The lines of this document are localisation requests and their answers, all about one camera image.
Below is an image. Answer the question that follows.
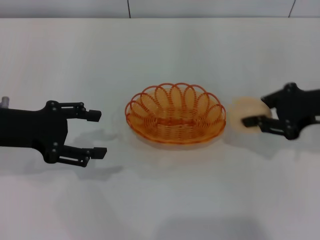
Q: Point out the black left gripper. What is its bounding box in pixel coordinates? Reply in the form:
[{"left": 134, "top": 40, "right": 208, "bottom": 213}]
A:
[{"left": 0, "top": 100, "right": 108, "bottom": 169}]

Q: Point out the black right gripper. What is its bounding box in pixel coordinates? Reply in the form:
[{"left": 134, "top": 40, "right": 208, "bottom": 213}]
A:
[{"left": 240, "top": 81, "right": 320, "bottom": 141}]

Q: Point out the pale beige bread bun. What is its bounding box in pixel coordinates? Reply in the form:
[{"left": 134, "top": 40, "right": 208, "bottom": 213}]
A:
[{"left": 230, "top": 95, "right": 272, "bottom": 134}]

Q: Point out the orange woven wire basket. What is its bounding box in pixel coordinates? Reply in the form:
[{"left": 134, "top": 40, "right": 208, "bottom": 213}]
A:
[{"left": 124, "top": 81, "right": 227, "bottom": 146}]

